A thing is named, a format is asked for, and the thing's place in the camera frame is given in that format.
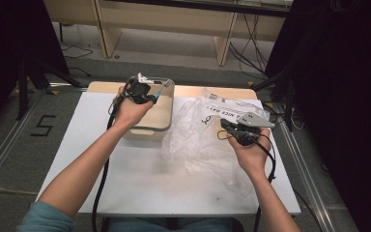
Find light wooden desk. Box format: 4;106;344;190
43;0;293;67

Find right hand-held gripper black cable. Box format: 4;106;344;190
216;129;278;232

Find metal floor rail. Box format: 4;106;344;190
278;119;336;232
0;93;51;196

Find left hand-held gripper black cable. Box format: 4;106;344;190
91;83;133;232

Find dark curtain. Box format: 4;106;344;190
264;0;371;232
0;0;71;136

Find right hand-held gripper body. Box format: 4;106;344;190
230;112;275;147

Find person's blue jeans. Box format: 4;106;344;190
107;217;236;232

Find white table cover board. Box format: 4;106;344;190
37;91;302;218

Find thin black floor cable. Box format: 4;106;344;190
60;44;94;78

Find person's left hand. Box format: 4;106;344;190
114;86;156;131

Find black tripod stand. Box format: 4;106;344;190
15;57;81;121

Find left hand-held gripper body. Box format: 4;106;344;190
127;72;156;104

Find beige storage bin grey rim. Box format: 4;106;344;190
122;76;176;143

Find hand-held gripper black cable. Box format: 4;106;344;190
91;83;133;232
216;129;278;232

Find light wooden table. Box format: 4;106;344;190
86;80;259;101

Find black floor cable bundle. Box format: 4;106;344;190
228;13;270;78

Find teal shirt sleeve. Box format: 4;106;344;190
15;201;78;232

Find black metal stand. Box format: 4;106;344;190
252;67;296;131

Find person's right hand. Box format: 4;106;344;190
227;128;271;179

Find clear plastic bag yellow smiley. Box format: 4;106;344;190
160;88;271;197

